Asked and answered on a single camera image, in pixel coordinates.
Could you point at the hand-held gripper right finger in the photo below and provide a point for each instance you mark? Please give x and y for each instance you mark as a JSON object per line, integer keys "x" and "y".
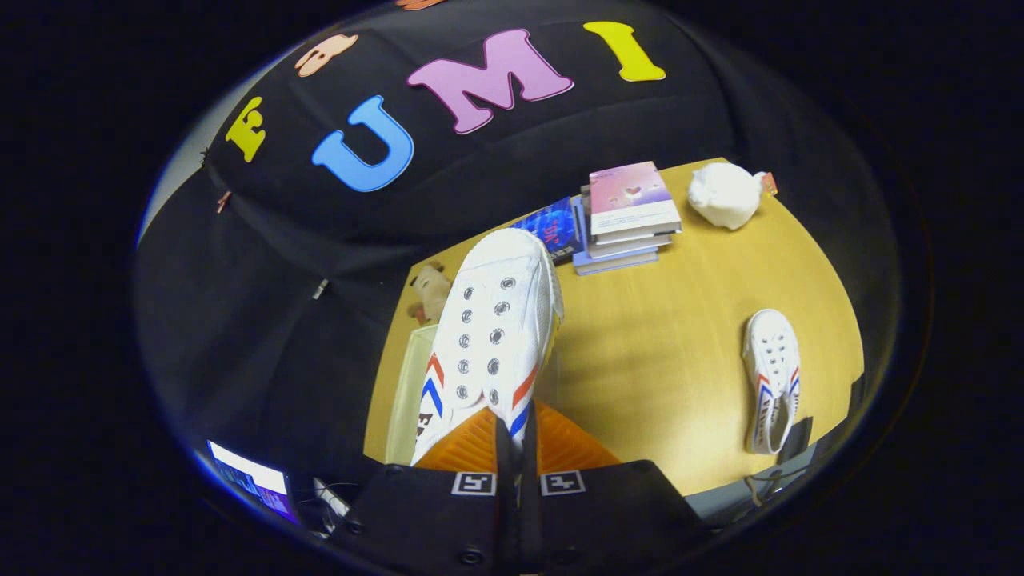
{"x": 532, "y": 512}

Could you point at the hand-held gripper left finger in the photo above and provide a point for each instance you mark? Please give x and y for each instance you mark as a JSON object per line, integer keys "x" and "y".
{"x": 504, "y": 504}

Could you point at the cream storage box with lid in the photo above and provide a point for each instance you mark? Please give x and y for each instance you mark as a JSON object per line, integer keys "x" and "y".
{"x": 404, "y": 400}

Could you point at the white canvas shoe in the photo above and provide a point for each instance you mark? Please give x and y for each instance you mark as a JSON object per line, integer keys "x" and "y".
{"x": 772, "y": 352}
{"x": 496, "y": 320}

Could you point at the brown plush dog toy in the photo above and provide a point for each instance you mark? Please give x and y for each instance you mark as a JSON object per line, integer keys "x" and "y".
{"x": 432, "y": 292}

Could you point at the lit computer monitor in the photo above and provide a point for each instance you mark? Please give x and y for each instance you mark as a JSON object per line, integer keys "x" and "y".
{"x": 252, "y": 480}

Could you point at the pale lavender book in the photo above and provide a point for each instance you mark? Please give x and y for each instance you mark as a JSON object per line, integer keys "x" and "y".
{"x": 616, "y": 265}

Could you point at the blue cover book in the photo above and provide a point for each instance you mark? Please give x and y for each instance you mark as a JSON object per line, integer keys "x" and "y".
{"x": 552, "y": 228}

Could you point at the white paperback book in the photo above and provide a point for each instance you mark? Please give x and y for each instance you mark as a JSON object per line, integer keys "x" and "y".
{"x": 632, "y": 249}

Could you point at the silver clip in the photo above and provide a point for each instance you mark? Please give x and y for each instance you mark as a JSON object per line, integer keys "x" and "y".
{"x": 320, "y": 288}

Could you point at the black backdrop cloth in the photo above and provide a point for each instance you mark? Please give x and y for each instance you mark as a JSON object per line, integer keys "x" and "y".
{"x": 264, "y": 320}

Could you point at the pink cover book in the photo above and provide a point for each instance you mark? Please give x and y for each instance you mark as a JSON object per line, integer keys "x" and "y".
{"x": 632, "y": 196}

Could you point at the white plush toy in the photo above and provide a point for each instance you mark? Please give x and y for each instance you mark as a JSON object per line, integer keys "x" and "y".
{"x": 724, "y": 194}

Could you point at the pink clip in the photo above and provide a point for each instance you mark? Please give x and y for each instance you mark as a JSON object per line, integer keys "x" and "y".
{"x": 224, "y": 201}

